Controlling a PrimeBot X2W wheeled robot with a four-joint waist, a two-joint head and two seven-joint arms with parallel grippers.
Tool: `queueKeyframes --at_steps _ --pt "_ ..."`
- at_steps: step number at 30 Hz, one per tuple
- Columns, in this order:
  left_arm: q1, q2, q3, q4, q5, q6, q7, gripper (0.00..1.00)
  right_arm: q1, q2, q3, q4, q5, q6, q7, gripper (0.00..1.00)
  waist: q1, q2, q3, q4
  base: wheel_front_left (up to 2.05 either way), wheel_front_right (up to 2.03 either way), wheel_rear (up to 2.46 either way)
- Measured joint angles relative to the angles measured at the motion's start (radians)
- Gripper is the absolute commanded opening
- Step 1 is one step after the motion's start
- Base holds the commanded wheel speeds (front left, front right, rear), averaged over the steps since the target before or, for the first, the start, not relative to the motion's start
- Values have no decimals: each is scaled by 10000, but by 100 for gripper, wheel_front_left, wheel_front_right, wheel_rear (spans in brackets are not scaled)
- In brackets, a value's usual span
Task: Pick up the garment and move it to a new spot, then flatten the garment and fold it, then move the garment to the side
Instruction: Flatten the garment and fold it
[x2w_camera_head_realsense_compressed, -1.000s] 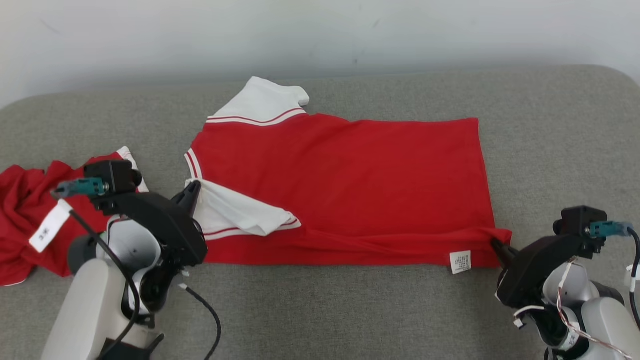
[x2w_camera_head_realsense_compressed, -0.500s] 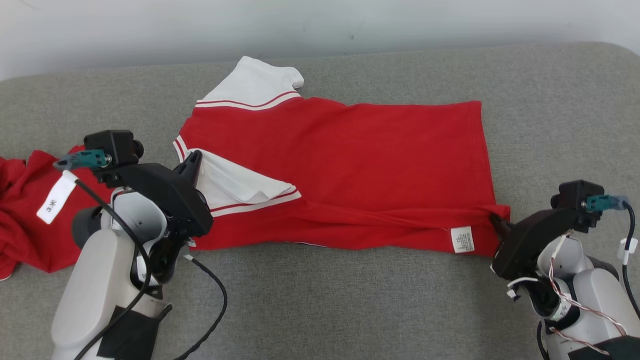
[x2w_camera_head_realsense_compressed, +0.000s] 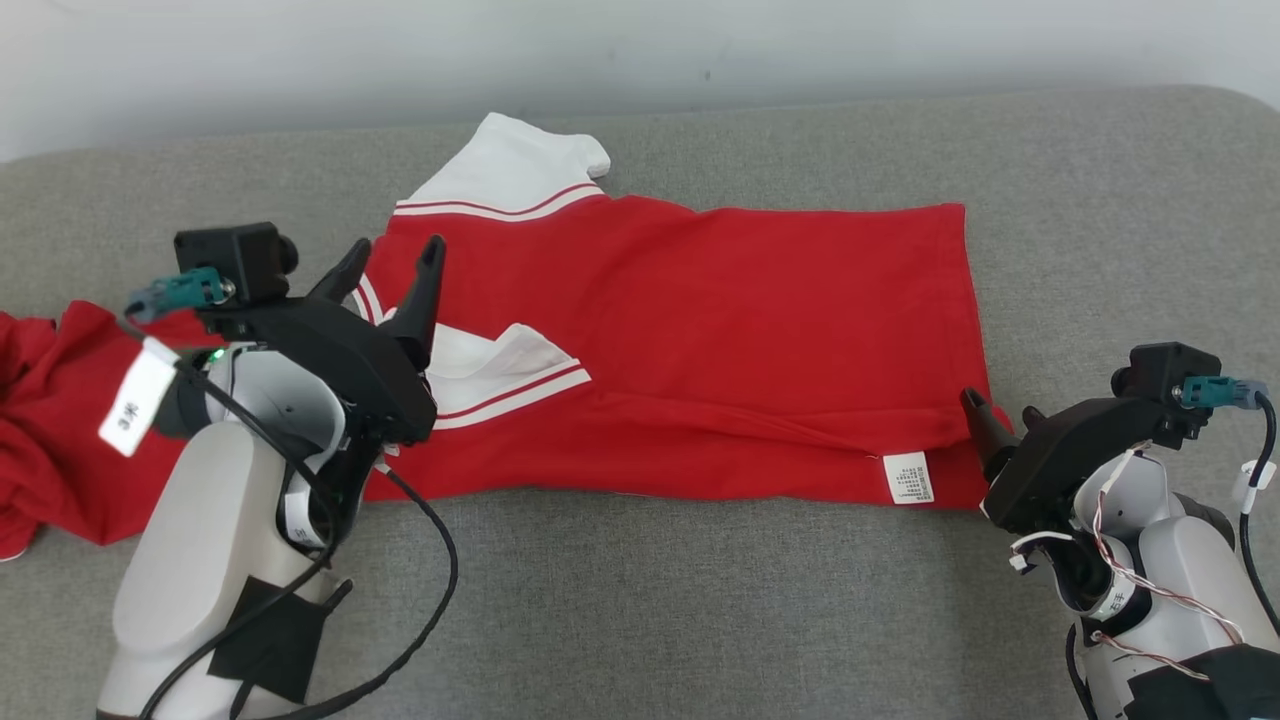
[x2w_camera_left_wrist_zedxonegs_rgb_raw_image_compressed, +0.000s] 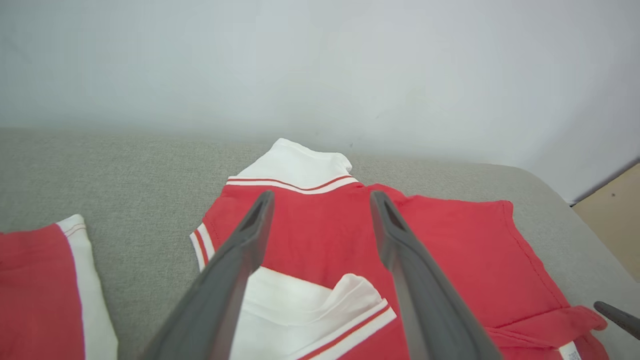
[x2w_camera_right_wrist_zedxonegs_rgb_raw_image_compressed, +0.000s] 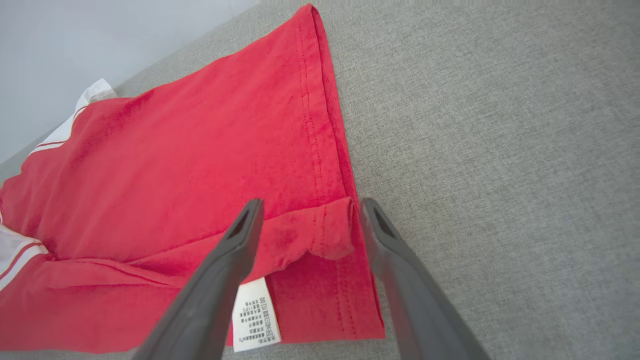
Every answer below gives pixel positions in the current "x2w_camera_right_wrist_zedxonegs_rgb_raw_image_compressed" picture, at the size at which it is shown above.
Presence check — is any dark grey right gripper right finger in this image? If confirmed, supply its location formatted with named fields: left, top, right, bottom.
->
left=360, top=197, right=493, bottom=360

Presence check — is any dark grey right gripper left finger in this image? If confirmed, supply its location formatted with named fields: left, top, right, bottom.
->
left=131, top=198, right=264, bottom=360

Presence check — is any red jersey with number print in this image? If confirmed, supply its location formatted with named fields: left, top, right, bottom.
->
left=0, top=2, right=387, bottom=355

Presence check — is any grey fabric sofa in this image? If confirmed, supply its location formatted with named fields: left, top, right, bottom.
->
left=0, top=0, right=640, bottom=360

